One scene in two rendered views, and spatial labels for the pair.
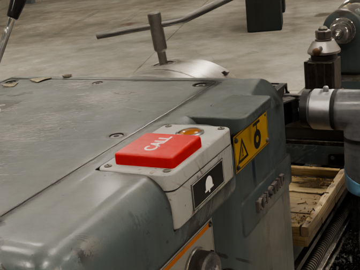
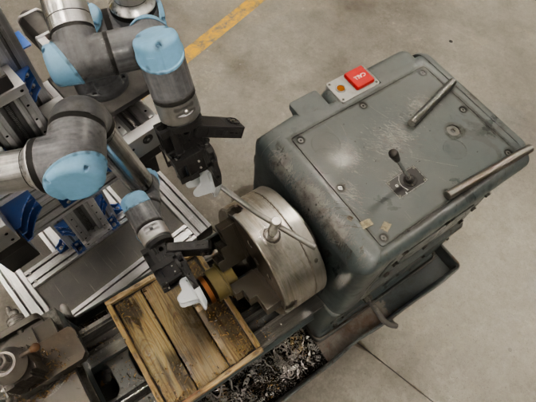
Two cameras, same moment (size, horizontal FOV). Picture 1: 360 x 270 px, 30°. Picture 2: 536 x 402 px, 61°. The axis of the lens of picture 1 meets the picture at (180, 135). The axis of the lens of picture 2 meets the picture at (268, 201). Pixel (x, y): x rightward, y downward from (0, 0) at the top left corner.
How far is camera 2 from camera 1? 1.67 m
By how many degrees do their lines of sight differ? 98
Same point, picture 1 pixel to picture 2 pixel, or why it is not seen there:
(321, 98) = (160, 224)
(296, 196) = (158, 302)
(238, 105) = (307, 102)
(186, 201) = not seen: hidden behind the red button
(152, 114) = (340, 116)
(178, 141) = (353, 72)
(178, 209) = not seen: hidden behind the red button
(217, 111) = (318, 101)
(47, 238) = (403, 55)
